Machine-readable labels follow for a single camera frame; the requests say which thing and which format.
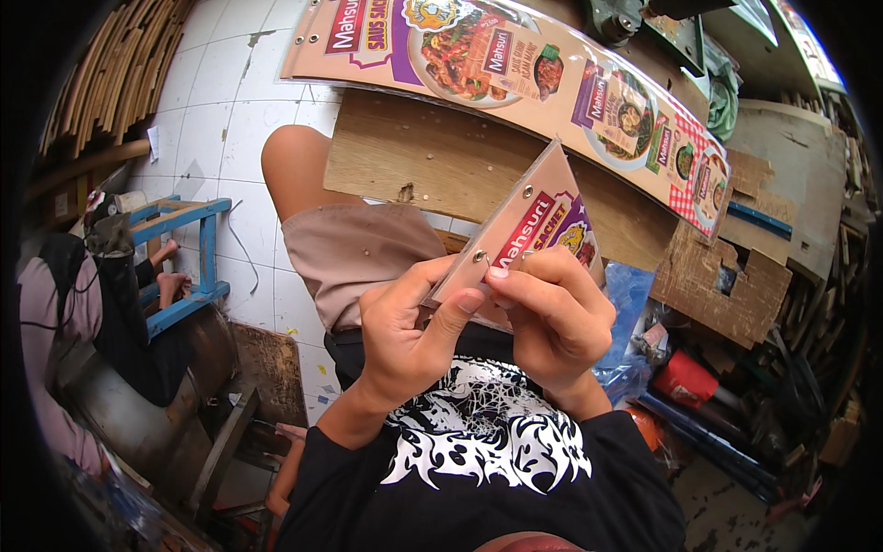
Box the person's right hand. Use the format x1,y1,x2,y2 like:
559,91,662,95
486,246,618,397

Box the person's left hand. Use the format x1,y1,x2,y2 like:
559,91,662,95
357,255,488,409

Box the small metal wire hook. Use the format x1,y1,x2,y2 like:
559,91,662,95
475,250,535,270

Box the short printed display strip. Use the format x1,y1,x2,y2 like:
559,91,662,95
422,138,607,332

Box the blue plastic bag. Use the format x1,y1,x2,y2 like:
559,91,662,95
592,260,660,408

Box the torn brown cardboard piece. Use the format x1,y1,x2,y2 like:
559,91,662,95
648,148,795,351

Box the large plywood board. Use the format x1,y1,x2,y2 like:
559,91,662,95
322,87,681,274

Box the orange plastic bag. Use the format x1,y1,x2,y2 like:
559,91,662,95
624,407,665,454

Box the person's legs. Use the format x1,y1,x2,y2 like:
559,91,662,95
261,124,451,337

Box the blue metal bar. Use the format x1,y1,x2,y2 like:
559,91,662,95
726,200,795,240

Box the person's body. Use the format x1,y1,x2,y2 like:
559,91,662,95
272,321,687,552

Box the long printed display strip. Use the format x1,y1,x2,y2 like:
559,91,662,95
279,0,734,244

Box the dark blue tubes bundle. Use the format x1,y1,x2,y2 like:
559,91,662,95
636,390,782,502

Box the green cloth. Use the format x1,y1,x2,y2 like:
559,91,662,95
702,40,743,144

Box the green metal press machine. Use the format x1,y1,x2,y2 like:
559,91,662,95
579,0,709,78

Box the heap of wood scraps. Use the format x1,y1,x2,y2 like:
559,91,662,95
755,90,878,487

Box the dark worn wooden board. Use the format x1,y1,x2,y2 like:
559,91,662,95
228,321,310,430

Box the blue wooden stool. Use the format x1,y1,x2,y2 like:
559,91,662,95
127,195,233,341

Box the grey metal drum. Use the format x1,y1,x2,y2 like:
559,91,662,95
58,304,240,506

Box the pile of wooden slats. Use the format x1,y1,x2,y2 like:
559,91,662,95
38,0,199,157

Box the thin white cable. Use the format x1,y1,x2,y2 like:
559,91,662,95
227,199,262,297

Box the grey wooden frame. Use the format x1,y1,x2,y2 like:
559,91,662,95
185,386,263,527

